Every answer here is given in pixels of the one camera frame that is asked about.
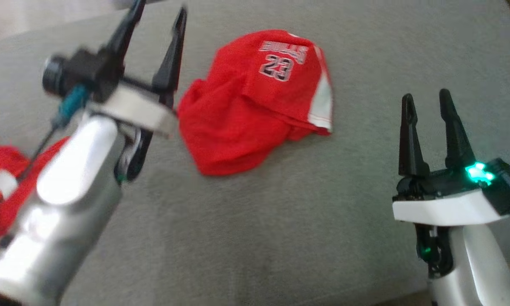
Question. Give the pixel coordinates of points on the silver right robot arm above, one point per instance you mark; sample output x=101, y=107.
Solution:
x=480, y=267

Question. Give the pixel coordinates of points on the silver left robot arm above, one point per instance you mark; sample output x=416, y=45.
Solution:
x=59, y=191

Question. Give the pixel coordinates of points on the red number 23 jersey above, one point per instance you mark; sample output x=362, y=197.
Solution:
x=238, y=127

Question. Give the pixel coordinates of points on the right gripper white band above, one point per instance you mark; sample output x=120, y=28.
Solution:
x=442, y=208

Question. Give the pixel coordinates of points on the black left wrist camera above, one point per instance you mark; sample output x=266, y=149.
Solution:
x=80, y=70

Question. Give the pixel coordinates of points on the grey fabric sofa ottoman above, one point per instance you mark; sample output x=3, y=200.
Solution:
x=280, y=233

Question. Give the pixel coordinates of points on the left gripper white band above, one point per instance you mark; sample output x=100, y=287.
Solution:
x=140, y=110

